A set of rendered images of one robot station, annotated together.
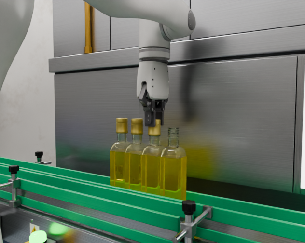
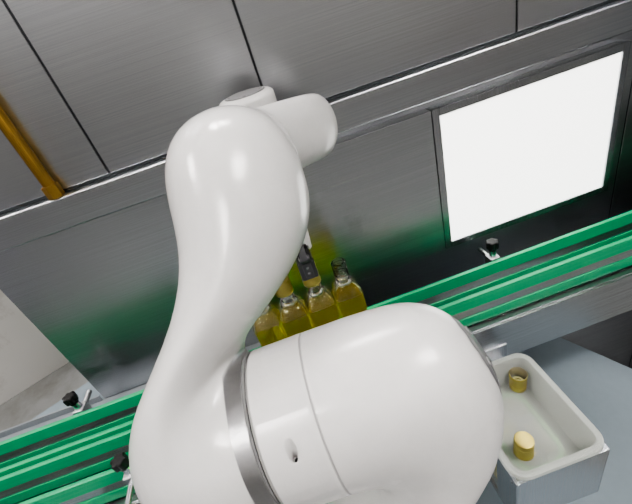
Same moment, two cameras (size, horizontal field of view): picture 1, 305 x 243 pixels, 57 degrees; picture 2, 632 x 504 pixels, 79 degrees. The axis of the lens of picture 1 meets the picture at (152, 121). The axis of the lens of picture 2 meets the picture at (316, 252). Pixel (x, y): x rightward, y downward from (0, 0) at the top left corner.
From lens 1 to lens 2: 0.55 m
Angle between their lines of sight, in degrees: 44
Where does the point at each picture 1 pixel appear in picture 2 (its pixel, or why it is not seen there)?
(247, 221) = (454, 309)
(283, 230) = (484, 298)
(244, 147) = (393, 230)
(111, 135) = not seen: hidden behind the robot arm
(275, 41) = (401, 96)
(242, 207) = (425, 293)
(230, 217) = not seen: hidden behind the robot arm
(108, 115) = (166, 275)
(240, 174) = (393, 258)
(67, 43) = not seen: outside the picture
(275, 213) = (455, 282)
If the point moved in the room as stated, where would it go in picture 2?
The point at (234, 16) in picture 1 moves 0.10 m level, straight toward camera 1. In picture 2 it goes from (333, 68) to (364, 68)
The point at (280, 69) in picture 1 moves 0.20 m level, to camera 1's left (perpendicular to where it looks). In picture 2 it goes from (415, 131) to (352, 178)
